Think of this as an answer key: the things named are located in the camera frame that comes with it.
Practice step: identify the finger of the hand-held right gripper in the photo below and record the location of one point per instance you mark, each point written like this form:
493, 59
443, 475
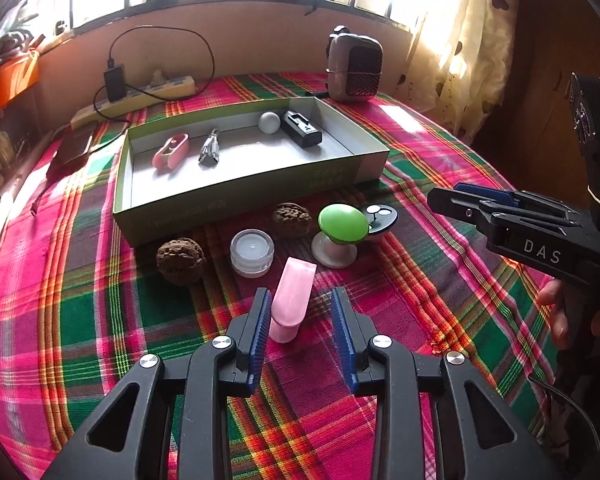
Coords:
485, 194
450, 202

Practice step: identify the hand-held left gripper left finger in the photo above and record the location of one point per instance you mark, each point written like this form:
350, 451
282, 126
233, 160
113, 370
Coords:
260, 340

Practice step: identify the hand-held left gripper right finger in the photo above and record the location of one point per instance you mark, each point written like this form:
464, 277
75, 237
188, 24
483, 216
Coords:
345, 345

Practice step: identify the pink plastic clip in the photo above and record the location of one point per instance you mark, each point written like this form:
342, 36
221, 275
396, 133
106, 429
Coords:
170, 152
292, 295

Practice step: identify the black white oval device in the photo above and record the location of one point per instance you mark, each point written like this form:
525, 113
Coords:
384, 217

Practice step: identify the small clear plastic jar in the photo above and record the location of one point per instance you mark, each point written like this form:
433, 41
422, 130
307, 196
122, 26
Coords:
251, 252

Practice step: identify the green topped white massager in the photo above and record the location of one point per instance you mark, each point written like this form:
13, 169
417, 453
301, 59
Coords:
341, 221

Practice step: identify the brown walnut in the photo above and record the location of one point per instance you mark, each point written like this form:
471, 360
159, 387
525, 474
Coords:
180, 262
291, 219

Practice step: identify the green white cardboard box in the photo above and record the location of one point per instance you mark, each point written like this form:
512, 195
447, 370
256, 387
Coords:
205, 210

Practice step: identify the black battery case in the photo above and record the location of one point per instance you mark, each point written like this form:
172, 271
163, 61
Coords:
302, 130

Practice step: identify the white mushroom shaped massager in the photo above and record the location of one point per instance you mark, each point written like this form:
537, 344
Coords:
269, 122

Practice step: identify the person's right hand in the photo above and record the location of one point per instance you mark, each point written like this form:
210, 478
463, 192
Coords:
555, 310

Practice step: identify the cream dotted curtain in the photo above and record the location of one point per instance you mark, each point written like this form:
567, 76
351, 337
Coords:
455, 50

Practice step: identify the pink green plaid tablecloth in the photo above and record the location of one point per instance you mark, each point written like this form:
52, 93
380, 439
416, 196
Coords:
105, 310

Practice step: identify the small grey fan heater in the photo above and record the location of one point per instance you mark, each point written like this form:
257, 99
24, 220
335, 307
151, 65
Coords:
355, 65

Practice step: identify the black window latch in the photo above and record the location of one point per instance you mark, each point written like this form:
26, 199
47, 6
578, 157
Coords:
322, 0

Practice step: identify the cream power strip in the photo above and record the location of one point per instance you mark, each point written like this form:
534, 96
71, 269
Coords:
150, 97

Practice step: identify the black phone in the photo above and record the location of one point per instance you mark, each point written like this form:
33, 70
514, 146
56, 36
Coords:
72, 150

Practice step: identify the black charger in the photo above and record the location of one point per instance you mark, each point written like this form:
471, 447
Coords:
114, 84

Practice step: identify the orange box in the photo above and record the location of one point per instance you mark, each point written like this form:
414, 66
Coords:
7, 85

